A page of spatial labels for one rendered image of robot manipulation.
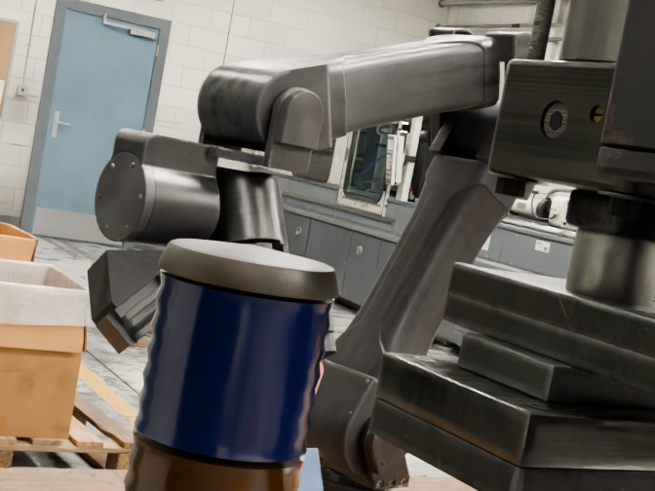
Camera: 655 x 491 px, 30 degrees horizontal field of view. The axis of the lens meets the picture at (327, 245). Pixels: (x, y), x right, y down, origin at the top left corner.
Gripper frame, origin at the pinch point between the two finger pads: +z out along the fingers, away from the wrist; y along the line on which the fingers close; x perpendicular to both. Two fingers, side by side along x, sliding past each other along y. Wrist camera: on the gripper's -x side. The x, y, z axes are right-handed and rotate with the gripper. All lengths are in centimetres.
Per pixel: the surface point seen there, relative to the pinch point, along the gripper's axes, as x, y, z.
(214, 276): -25, 50, 3
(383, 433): -7.5, 26.6, 2.5
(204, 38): 415, -895, -541
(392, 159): 451, -661, -319
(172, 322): -25, 49, 4
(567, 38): -1.7, 36.6, -11.7
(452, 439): -7.2, 31.2, 3.7
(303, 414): -23, 49, 6
